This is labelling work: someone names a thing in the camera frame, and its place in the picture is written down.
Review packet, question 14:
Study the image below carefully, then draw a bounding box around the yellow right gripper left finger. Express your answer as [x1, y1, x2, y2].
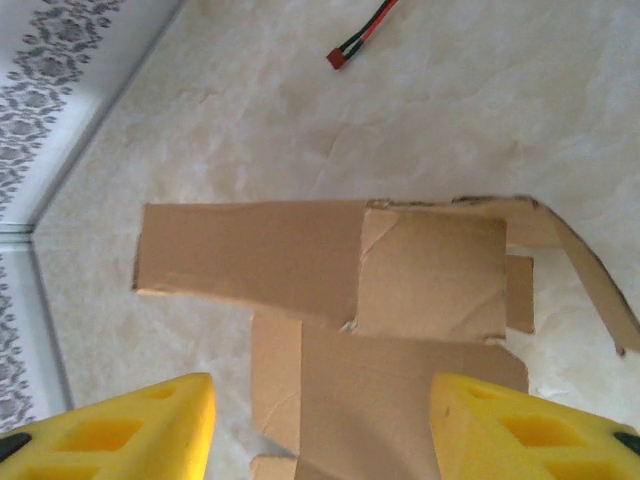
[0, 372, 217, 480]

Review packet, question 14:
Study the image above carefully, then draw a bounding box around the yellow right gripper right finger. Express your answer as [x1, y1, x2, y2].
[430, 372, 640, 480]

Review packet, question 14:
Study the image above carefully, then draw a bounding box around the brown cardboard box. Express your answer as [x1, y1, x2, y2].
[132, 195, 640, 480]

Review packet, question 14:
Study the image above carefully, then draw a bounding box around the red black battery lead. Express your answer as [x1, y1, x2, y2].
[327, 0, 401, 71]

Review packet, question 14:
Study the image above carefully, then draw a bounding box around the aluminium frame post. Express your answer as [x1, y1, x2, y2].
[0, 222, 36, 244]

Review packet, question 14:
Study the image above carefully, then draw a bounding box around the aluminium frame rail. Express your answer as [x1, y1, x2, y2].
[29, 0, 189, 236]

